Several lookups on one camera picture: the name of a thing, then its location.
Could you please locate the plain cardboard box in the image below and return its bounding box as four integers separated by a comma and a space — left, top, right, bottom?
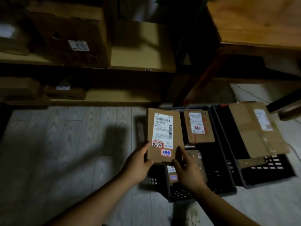
0, 76, 44, 101

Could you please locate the cardboard parcel under hand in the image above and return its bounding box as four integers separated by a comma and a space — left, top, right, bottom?
166, 150, 208, 186

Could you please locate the person's right forearm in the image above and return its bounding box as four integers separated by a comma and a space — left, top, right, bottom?
191, 185, 260, 226

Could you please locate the small cardboard parcel, red scribble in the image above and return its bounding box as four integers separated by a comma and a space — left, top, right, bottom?
183, 110, 215, 144

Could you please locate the wooden table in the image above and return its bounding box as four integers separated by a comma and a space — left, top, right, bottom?
173, 0, 301, 121

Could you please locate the wooden shelf unit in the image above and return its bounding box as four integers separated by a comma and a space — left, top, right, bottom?
0, 0, 186, 108

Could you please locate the person's left forearm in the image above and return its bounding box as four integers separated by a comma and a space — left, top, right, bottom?
46, 175, 137, 226

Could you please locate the large cardboard parcel with tape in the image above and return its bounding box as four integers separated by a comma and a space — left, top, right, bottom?
228, 102, 291, 159

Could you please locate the person's right hand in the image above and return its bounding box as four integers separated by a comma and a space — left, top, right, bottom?
172, 146, 209, 195

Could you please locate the person's left hand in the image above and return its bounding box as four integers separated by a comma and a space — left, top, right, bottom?
119, 141, 154, 185

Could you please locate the large brown cardboard box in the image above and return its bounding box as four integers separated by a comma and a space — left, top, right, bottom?
25, 1, 111, 68

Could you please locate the small dark cardboard box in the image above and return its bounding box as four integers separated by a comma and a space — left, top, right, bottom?
43, 84, 87, 101

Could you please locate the black plastic crate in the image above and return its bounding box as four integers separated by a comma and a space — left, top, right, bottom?
212, 103, 298, 189
147, 105, 237, 203

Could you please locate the dim cardboard box, white label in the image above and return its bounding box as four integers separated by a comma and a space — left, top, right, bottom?
0, 20, 31, 56

